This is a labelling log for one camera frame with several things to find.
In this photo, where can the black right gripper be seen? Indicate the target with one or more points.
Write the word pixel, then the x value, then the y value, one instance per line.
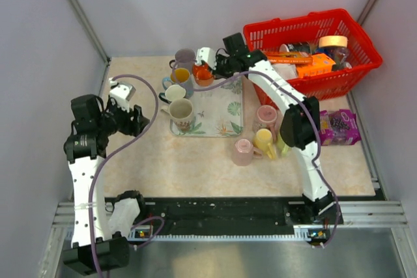
pixel 216 72

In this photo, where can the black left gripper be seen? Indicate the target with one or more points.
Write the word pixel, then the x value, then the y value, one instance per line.
pixel 133 127

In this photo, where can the orange mug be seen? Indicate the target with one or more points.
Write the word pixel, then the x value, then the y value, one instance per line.
pixel 202 75

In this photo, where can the light blue butterfly mug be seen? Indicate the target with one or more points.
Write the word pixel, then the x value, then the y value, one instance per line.
pixel 180 76

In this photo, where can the lilac purple mug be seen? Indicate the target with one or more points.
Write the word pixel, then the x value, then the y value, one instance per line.
pixel 184 58

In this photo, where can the cream floral mug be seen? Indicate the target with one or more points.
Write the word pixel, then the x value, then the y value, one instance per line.
pixel 181 112

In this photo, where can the dark green mug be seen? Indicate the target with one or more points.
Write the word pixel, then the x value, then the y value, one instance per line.
pixel 172 93

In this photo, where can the pink ghost pattern mug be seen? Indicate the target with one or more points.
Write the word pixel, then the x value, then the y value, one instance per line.
pixel 266 116

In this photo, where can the yellow mug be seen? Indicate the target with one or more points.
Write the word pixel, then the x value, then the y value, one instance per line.
pixel 263 140

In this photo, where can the pale pink faceted mug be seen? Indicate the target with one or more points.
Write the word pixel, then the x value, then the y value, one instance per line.
pixel 244 152

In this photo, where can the lime green faceted mug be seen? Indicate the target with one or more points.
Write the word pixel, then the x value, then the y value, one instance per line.
pixel 282 147

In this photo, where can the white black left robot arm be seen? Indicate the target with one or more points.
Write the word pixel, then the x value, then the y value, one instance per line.
pixel 98 239

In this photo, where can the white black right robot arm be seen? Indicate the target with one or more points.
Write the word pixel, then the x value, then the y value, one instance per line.
pixel 300 126

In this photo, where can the floral white serving tray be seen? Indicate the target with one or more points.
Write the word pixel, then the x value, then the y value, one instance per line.
pixel 218 112

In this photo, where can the orange rectangular box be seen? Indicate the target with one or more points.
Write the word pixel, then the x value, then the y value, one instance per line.
pixel 284 57

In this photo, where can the red plastic basket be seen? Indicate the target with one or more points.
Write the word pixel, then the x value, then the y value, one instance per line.
pixel 363 57

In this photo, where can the white plastic bag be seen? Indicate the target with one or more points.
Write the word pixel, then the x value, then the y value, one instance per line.
pixel 286 71

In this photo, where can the black printed can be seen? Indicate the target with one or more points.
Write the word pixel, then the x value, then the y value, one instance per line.
pixel 301 47

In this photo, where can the orange snack box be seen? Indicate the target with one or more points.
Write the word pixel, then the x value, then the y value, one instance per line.
pixel 322 64

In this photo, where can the masking tape roll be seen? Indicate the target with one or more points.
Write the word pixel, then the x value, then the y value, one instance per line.
pixel 333 41

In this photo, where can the clear plastic bottle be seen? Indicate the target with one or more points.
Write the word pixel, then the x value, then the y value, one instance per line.
pixel 339 55

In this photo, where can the purple snack packet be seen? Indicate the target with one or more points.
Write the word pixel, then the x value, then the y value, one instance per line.
pixel 338 128

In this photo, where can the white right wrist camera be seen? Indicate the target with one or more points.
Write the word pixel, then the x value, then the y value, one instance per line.
pixel 206 56

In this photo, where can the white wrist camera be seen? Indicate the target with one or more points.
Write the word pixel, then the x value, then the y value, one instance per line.
pixel 206 56
pixel 121 92

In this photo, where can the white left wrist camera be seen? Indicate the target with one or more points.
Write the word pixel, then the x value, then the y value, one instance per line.
pixel 121 92

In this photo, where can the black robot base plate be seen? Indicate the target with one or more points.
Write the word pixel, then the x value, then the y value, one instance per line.
pixel 233 216

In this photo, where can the aluminium rail frame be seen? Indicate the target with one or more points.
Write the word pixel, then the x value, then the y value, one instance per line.
pixel 273 237

